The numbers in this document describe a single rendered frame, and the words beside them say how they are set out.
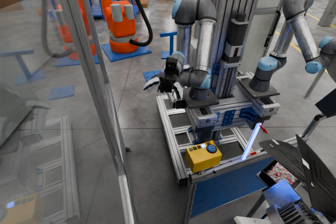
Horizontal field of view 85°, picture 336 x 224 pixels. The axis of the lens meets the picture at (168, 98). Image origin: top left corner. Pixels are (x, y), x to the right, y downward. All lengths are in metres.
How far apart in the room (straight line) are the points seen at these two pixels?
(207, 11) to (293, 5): 0.53
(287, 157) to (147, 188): 1.44
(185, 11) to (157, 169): 1.64
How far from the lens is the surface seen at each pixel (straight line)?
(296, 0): 1.39
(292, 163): 0.97
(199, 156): 0.98
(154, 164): 2.21
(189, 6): 1.08
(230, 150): 2.15
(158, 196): 2.05
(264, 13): 2.78
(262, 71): 1.49
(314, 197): 0.65
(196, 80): 0.96
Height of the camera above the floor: 1.89
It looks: 39 degrees down
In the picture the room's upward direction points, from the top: straight up
